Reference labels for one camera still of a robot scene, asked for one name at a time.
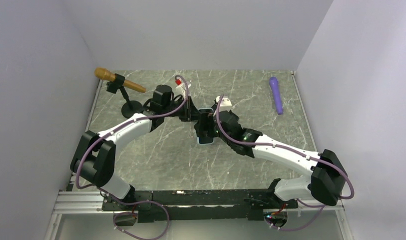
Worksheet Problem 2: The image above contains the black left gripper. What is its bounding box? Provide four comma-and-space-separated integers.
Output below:
163, 96, 200, 123

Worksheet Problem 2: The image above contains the light blue phone case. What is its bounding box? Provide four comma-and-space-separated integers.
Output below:
194, 108, 214, 145

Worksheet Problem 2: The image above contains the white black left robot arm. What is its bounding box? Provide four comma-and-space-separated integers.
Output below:
70, 85, 197, 210

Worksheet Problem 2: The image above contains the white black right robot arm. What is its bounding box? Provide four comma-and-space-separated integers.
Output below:
194, 108, 348, 208

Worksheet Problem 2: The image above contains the black microphone stand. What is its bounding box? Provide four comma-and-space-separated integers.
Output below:
106, 82, 143, 119

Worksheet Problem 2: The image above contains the purple toy microphone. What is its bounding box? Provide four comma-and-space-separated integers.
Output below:
269, 76, 283, 115

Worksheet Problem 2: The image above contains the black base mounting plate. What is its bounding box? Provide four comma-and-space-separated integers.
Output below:
102, 189, 298, 223

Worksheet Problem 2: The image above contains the gold toy microphone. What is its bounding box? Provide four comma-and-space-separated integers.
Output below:
94, 67, 146, 93

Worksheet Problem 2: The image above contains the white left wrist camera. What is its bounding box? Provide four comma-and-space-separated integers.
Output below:
173, 78, 192, 97

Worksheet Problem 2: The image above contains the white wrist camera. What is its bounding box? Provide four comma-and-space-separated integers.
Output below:
215, 96, 232, 112
173, 78, 192, 97

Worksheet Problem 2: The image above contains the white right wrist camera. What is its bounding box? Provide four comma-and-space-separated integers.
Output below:
215, 96, 232, 112

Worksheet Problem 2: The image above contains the aluminium table edge rail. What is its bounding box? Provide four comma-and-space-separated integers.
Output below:
290, 70, 319, 153

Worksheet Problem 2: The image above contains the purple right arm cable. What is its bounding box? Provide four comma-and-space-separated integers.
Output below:
213, 94, 355, 233

